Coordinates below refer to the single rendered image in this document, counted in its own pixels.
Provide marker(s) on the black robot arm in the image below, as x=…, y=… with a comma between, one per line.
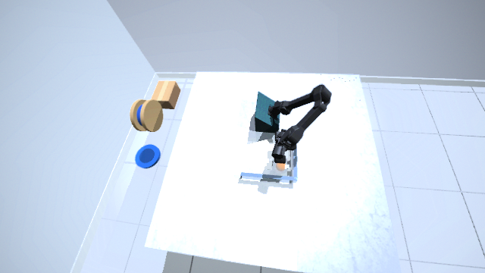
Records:
x=287, y=139

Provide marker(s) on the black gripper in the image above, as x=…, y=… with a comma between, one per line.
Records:
x=283, y=160

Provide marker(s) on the translucent orange ball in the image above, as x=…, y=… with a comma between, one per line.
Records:
x=280, y=167

